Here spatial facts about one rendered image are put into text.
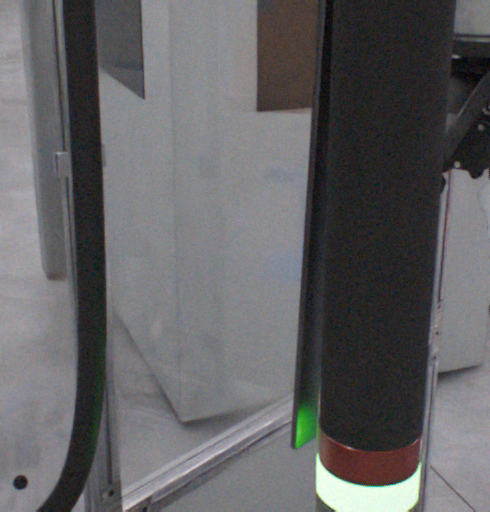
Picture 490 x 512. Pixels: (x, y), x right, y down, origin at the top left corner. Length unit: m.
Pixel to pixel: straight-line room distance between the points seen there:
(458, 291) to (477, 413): 0.47
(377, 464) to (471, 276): 3.36
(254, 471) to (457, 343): 2.29
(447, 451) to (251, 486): 1.87
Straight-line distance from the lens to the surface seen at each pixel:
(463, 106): 0.79
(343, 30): 0.25
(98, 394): 0.31
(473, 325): 3.74
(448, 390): 3.75
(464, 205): 3.51
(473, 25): 0.81
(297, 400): 0.31
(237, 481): 1.51
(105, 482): 1.28
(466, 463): 3.31
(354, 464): 0.29
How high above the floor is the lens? 1.78
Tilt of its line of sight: 20 degrees down
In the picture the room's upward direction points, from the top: straight up
